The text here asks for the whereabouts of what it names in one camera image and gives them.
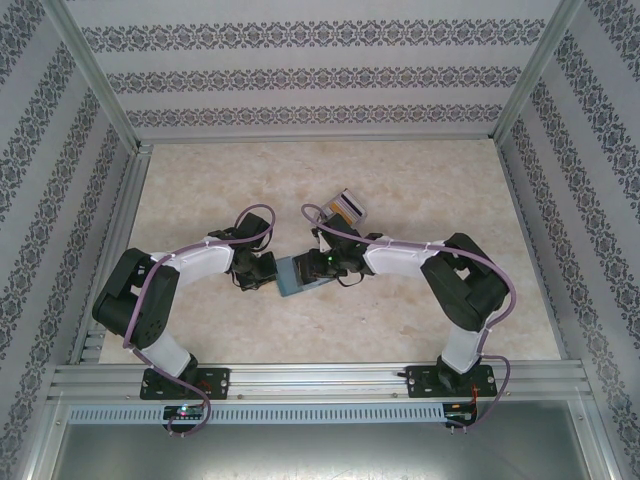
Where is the aluminium mounting rail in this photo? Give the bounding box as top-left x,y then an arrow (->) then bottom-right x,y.
47,362 -> 589,401

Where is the slotted grey cable duct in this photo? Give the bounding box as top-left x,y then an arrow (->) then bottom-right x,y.
67,403 -> 446,426

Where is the aluminium side rail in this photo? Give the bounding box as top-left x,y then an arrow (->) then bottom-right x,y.
67,142 -> 154,365

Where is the aluminium frame post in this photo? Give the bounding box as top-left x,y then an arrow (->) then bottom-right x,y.
492,0 -> 586,144
42,0 -> 144,154

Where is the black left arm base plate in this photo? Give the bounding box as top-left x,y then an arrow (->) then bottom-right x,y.
139,367 -> 232,402

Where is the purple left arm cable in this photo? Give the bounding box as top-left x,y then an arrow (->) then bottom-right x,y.
121,203 -> 279,436

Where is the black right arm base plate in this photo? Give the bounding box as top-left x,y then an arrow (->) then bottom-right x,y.
405,364 -> 500,400

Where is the small striped box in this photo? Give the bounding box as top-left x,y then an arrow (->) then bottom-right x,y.
323,188 -> 369,224

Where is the teal card holder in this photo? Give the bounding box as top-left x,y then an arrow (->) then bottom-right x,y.
274,254 -> 331,300

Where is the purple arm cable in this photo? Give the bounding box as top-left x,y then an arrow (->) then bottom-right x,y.
121,203 -> 279,436
301,202 -> 519,434

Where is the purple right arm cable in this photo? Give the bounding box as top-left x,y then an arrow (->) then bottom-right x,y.
301,202 -> 519,434

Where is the metal sheet panel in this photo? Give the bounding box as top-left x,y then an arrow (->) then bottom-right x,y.
49,399 -> 614,480

